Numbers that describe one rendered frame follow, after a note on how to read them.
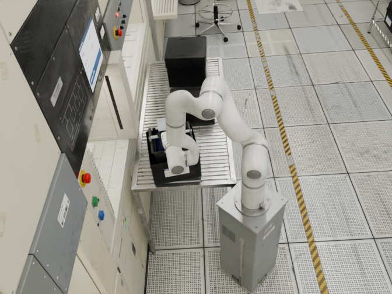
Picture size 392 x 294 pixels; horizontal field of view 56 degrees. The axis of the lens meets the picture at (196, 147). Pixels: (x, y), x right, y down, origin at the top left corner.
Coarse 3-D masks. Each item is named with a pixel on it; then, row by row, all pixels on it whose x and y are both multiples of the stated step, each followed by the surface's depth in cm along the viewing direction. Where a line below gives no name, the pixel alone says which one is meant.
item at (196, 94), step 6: (174, 90) 256; (192, 90) 254; (198, 90) 254; (198, 96) 249; (186, 114) 238; (186, 120) 242; (192, 120) 242; (198, 120) 242; (204, 120) 242; (210, 120) 242
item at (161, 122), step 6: (156, 120) 202; (162, 120) 201; (162, 126) 198; (186, 126) 216; (150, 132) 210; (186, 132) 205; (150, 138) 203; (192, 138) 204; (150, 144) 203; (162, 150) 199; (156, 156) 201; (162, 156) 202; (156, 162) 204; (162, 162) 205
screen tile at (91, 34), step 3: (93, 27) 165; (90, 30) 161; (93, 30) 165; (90, 33) 160; (93, 33) 165; (87, 36) 156; (90, 36) 160; (93, 36) 164; (90, 39) 160; (96, 39) 169; (90, 42) 160; (96, 42) 168; (93, 45) 164; (96, 45) 168; (93, 48) 163; (96, 48) 168; (93, 51) 163; (96, 51) 167; (93, 54) 163
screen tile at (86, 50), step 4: (88, 44) 156; (84, 48) 150; (88, 48) 156; (84, 52) 150; (84, 56) 150; (84, 60) 150; (92, 60) 160; (88, 64) 154; (92, 64) 160; (88, 68) 154; (88, 72) 154
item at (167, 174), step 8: (192, 128) 218; (192, 136) 224; (152, 160) 224; (200, 160) 205; (152, 168) 201; (160, 168) 203; (168, 168) 204; (192, 168) 207; (200, 168) 209; (160, 176) 207; (168, 176) 208; (176, 176) 210; (184, 176) 211; (192, 176) 212; (200, 176) 214
